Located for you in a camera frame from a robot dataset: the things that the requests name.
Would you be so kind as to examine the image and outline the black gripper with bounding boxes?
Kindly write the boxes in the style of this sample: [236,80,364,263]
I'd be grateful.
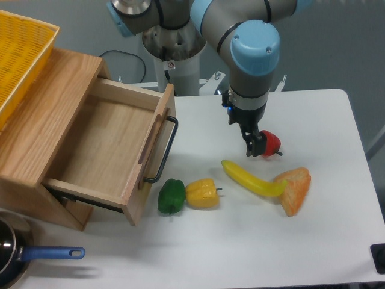
[222,89,267,157]

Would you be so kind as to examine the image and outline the yellow toy banana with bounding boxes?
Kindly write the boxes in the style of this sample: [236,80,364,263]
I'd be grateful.
[221,160,288,197]

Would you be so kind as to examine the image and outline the yellow toy bell pepper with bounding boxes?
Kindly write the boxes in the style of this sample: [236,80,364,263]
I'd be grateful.
[185,178,220,208]

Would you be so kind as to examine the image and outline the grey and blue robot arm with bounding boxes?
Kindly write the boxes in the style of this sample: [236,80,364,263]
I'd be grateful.
[106,1,310,157]

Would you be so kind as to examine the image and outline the red toy bell pepper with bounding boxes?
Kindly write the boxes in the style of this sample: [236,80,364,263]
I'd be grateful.
[260,130,283,157]

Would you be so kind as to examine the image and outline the orange toy fruit wedge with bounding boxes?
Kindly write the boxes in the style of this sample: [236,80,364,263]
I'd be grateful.
[273,167,312,217]

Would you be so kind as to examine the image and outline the green toy bell pepper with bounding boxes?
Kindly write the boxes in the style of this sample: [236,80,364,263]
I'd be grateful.
[158,178,186,215]

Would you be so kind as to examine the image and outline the open wooden drawer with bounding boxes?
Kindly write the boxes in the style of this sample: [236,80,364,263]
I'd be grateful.
[43,78,176,226]

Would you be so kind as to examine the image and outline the black object at table edge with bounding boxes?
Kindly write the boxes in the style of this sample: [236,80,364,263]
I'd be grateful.
[370,243,385,275]

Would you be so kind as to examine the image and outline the wooden drawer cabinet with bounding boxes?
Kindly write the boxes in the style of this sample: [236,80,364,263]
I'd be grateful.
[1,48,110,231]

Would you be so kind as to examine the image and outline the yellow plastic basket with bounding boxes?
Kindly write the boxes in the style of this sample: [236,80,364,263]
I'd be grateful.
[1,10,60,127]

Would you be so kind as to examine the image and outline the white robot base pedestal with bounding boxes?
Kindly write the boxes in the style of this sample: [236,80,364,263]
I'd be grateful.
[141,17,229,97]

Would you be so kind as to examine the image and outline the black metal drawer handle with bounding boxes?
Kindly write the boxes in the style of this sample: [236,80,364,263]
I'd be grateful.
[143,116,179,184]

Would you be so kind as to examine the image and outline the black cable on floor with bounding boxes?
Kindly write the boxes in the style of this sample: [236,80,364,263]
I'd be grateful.
[98,49,147,84]

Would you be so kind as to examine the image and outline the black pan with blue handle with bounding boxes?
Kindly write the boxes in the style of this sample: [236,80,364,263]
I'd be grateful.
[1,211,85,288]

